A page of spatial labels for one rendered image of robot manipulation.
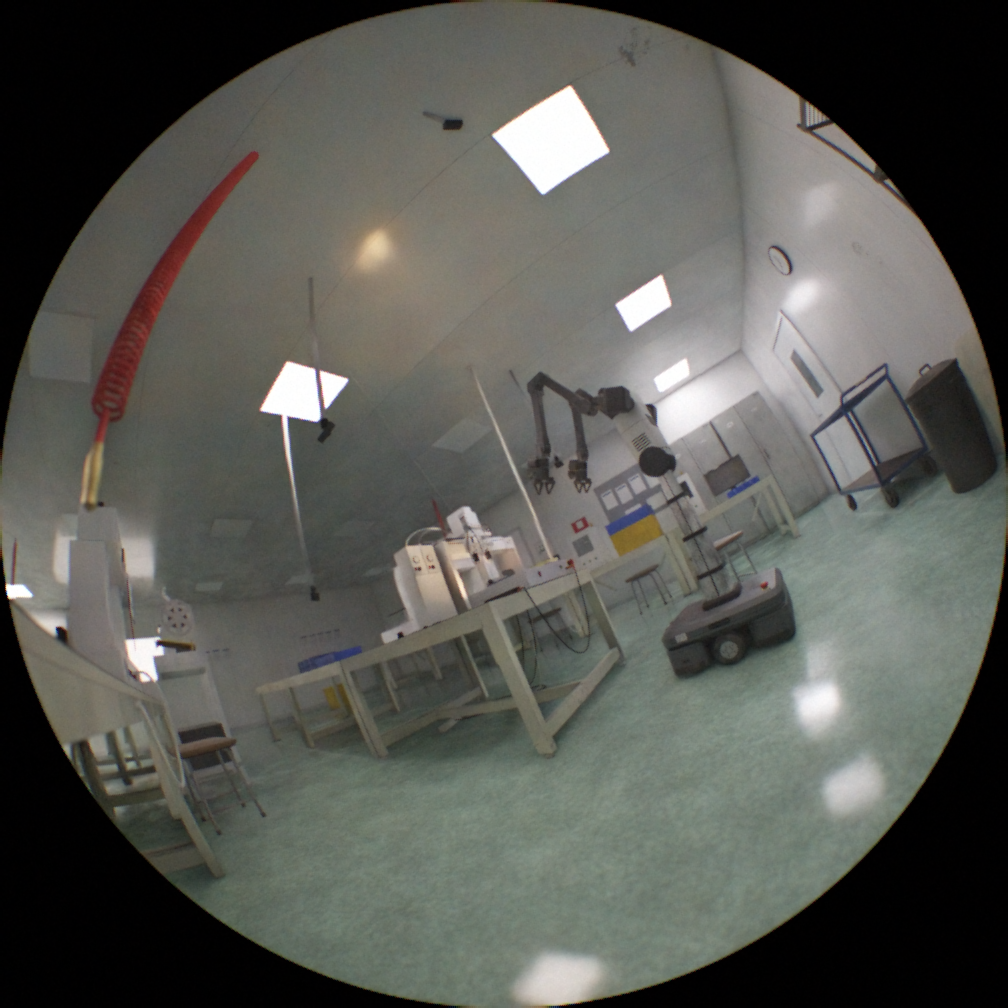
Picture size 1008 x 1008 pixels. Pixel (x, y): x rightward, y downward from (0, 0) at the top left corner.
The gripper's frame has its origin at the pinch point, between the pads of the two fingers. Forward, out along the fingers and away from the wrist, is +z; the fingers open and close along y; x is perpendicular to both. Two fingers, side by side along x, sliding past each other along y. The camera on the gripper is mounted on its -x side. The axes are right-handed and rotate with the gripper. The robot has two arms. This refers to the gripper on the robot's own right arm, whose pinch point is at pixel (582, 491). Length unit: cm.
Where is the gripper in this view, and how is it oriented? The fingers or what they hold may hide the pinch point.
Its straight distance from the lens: 238.8
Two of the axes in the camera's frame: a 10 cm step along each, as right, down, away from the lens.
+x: 7.4, 0.3, -6.7
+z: 0.1, 10.0, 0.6
